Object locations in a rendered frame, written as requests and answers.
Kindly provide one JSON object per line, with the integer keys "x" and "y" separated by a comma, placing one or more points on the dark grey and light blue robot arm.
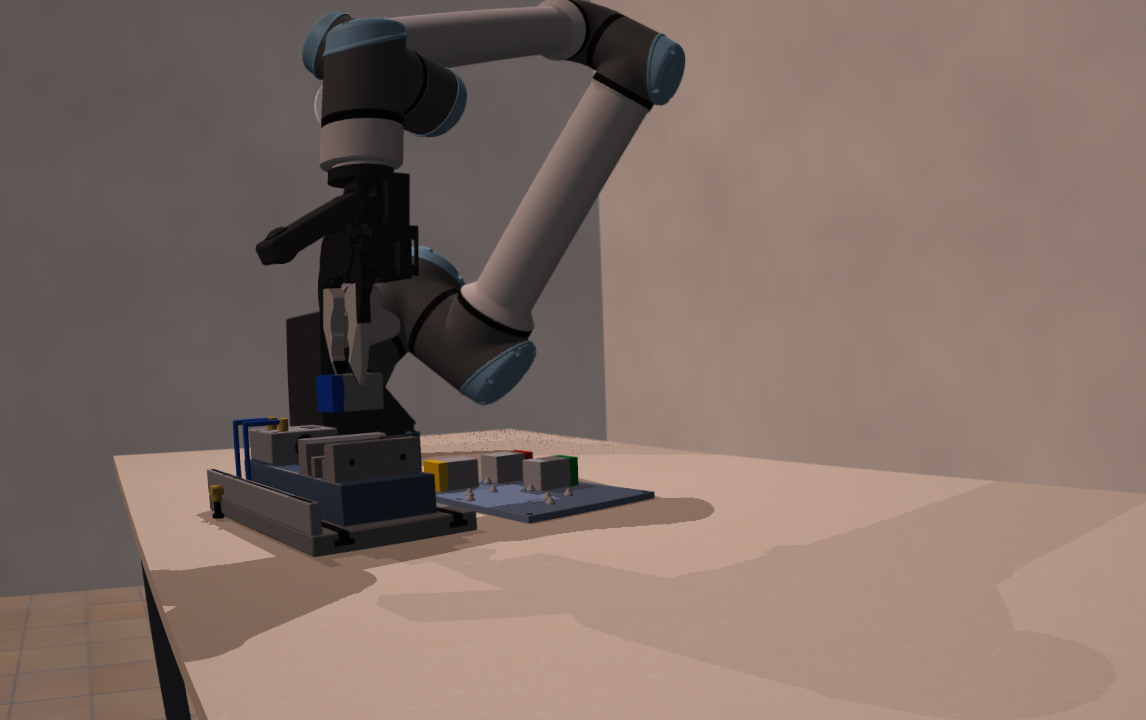
{"x": 374, "y": 88}

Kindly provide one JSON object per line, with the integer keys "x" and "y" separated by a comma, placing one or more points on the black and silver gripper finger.
{"x": 334, "y": 320}
{"x": 361, "y": 296}

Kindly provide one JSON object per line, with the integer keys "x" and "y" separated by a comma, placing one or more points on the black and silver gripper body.
{"x": 386, "y": 202}

